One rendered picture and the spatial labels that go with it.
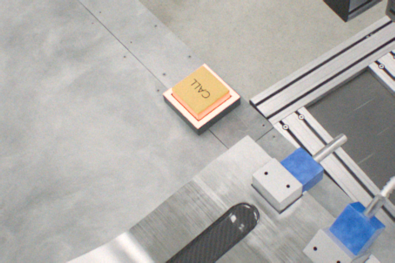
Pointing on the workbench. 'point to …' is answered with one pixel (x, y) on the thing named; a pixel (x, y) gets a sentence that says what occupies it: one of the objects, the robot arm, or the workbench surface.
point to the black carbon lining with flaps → (219, 236)
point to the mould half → (129, 242)
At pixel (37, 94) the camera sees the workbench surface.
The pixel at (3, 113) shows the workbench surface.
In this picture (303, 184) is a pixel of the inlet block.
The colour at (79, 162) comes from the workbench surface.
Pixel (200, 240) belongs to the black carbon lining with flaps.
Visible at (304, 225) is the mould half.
